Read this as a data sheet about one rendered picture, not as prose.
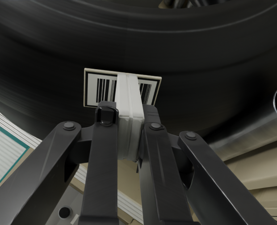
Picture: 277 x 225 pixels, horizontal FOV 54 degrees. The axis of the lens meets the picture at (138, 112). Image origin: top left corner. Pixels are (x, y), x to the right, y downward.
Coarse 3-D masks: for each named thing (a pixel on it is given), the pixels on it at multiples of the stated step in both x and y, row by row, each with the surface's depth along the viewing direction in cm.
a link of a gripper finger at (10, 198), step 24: (48, 144) 12; (72, 144) 12; (24, 168) 10; (48, 168) 10; (72, 168) 14; (0, 192) 9; (24, 192) 9; (48, 192) 11; (0, 216) 8; (24, 216) 9; (48, 216) 11
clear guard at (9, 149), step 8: (0, 128) 83; (0, 136) 83; (8, 136) 83; (0, 144) 82; (8, 144) 82; (16, 144) 83; (24, 144) 82; (0, 152) 81; (8, 152) 82; (16, 152) 82; (24, 152) 82; (0, 160) 80; (8, 160) 81; (16, 160) 81; (0, 168) 80; (8, 168) 80; (0, 176) 79
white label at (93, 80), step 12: (84, 72) 21; (96, 72) 21; (108, 72) 21; (120, 72) 21; (84, 84) 21; (96, 84) 21; (108, 84) 21; (144, 84) 21; (156, 84) 21; (84, 96) 22; (96, 96) 22; (108, 96) 22; (144, 96) 22; (156, 96) 22
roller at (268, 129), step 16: (272, 96) 26; (256, 112) 28; (272, 112) 25; (224, 128) 35; (240, 128) 31; (256, 128) 28; (272, 128) 26; (208, 144) 40; (224, 144) 35; (240, 144) 32; (256, 144) 30; (224, 160) 40
